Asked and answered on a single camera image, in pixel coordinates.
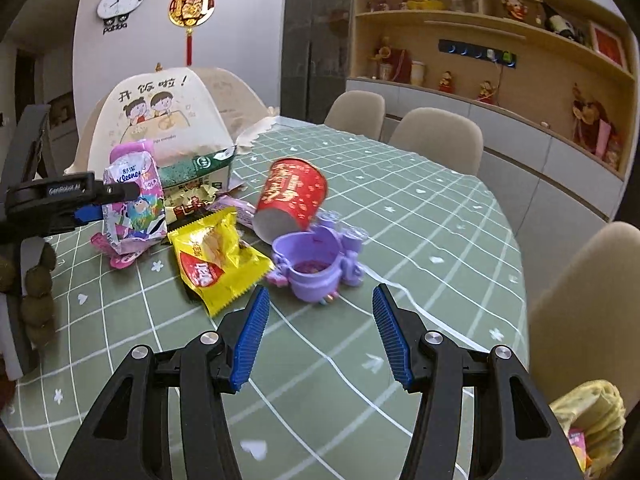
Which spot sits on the purple toy cup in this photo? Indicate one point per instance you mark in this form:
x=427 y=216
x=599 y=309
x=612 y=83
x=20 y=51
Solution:
x=310 y=255

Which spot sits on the pink plastic wrapper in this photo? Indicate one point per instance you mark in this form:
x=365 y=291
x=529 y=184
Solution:
x=120 y=260

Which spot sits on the yellow snack bag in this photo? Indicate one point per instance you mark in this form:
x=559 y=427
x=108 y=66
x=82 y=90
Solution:
x=215 y=255

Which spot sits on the snack wrappers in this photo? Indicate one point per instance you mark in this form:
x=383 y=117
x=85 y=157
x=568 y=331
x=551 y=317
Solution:
x=295 y=190

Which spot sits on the pink candy wrapper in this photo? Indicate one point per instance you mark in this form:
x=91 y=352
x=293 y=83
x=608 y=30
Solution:
x=240 y=212

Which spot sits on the red knot wall ornament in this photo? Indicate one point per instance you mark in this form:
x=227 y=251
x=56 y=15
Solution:
x=191 y=7

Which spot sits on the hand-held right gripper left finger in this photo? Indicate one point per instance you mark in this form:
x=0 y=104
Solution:
x=250 y=340

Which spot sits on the dark wine bottle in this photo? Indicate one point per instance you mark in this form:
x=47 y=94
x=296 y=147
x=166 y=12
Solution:
x=560 y=22

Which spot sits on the beige dining chair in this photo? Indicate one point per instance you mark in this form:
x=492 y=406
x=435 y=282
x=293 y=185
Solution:
x=355 y=110
x=435 y=135
x=585 y=300

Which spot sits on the yellow plastic trash bag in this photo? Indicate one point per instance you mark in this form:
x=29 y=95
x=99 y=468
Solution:
x=595 y=405

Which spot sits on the wooden wall shelf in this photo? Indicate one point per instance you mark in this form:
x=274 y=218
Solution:
x=540 y=60

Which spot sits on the red doll figure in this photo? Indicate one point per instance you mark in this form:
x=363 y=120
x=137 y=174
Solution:
x=395 y=62

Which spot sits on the plush doll bouquet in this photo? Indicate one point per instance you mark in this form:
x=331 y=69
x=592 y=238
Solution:
x=592 y=120

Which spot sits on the beige lace food cover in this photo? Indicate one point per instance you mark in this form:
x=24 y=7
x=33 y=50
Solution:
x=240 y=95

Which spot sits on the panda wall clock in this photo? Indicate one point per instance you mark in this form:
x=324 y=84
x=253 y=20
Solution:
x=120 y=2

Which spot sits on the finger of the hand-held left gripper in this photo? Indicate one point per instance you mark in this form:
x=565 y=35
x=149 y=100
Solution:
x=89 y=214
x=120 y=190

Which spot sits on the red shelf figurine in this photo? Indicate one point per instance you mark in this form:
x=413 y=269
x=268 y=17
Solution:
x=513 y=8

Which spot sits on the black power strip rail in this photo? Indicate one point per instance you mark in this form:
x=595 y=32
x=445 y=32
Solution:
x=475 y=51

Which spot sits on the printed food cover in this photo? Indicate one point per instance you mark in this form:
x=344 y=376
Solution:
x=165 y=110

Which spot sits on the green checked tablecloth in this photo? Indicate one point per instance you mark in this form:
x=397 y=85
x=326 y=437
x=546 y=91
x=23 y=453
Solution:
x=400 y=200

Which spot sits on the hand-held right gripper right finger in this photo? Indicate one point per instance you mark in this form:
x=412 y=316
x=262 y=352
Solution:
x=392 y=340

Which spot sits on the small red figurine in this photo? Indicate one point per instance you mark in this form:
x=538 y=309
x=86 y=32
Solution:
x=446 y=82
x=486 y=92

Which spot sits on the yellow toy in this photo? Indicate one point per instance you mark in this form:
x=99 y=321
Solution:
x=425 y=4

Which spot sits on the pink tissue packet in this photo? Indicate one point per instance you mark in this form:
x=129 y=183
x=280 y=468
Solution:
x=135 y=220

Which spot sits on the red gold candy wrapper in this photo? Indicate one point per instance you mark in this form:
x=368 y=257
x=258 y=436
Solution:
x=187 y=207

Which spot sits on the white sideboard cabinet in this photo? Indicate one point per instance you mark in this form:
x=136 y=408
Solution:
x=525 y=160

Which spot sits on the green carton box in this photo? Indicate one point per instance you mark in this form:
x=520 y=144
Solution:
x=200 y=170

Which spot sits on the red framed picture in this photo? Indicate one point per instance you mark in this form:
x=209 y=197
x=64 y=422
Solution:
x=607 y=45

